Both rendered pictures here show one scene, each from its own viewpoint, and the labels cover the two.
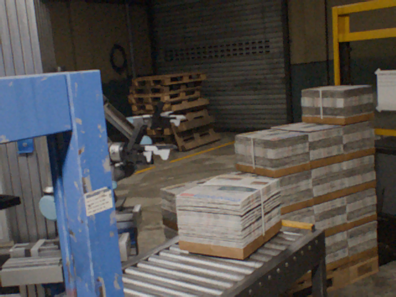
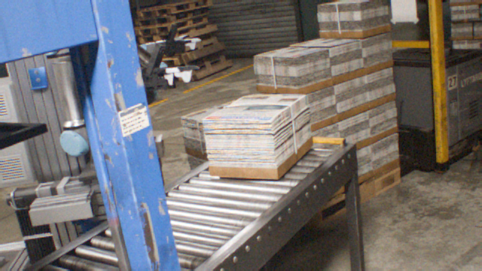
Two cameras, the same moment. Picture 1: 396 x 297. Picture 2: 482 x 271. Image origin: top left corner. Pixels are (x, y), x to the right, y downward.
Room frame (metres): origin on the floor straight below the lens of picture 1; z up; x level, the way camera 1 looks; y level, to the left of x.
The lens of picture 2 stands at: (0.09, 0.06, 1.50)
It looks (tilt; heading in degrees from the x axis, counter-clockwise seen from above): 16 degrees down; 357
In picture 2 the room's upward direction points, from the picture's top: 8 degrees counter-clockwise
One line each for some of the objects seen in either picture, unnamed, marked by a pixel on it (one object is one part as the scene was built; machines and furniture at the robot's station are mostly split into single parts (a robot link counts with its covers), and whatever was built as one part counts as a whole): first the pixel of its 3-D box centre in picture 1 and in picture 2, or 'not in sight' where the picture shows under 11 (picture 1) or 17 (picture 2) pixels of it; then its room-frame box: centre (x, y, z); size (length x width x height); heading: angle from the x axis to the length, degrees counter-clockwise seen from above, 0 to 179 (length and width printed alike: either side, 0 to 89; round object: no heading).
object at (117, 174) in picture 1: (109, 175); not in sight; (2.14, 0.38, 1.12); 0.11 x 0.08 x 0.11; 153
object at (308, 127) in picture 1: (304, 127); (324, 42); (3.41, -0.69, 1.07); 0.37 x 0.28 x 0.01; 31
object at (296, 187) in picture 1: (260, 238); (286, 159); (3.19, -0.33, 0.42); 1.17 x 0.39 x 0.83; 123
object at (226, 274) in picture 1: (196, 270); (230, 195); (1.89, 0.05, 0.77); 0.47 x 0.05 x 0.05; 53
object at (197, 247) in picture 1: (219, 242); (251, 165); (2.02, -0.05, 0.83); 0.29 x 0.16 x 0.04; 58
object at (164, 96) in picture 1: (170, 110); (178, 40); (9.98, 0.49, 0.65); 1.33 x 0.94 x 1.30; 147
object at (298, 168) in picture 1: (271, 166); (294, 84); (3.26, -0.44, 0.86); 0.38 x 0.29 x 0.04; 33
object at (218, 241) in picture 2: not in sight; (173, 235); (1.63, 0.25, 0.77); 0.47 x 0.05 x 0.05; 53
